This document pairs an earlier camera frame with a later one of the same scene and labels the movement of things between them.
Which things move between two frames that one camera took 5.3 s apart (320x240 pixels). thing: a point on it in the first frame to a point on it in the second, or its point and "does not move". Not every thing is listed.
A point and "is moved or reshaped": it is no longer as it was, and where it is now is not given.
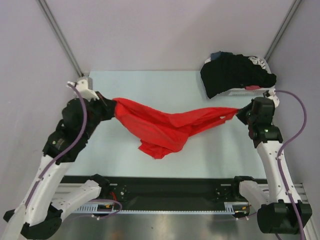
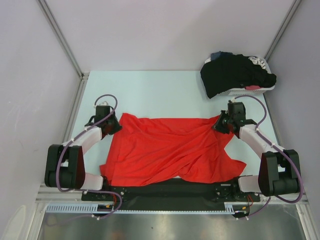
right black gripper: x=241 y=112 to x=217 y=126
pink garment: x=252 y=87 does not move
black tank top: x=232 y=72 does not move
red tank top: x=162 y=135 is moved or reshaped
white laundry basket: x=242 y=92 does not move
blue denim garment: x=215 y=55 does not move
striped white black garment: x=257 y=61 does not move
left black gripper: x=108 y=104 to x=117 y=127
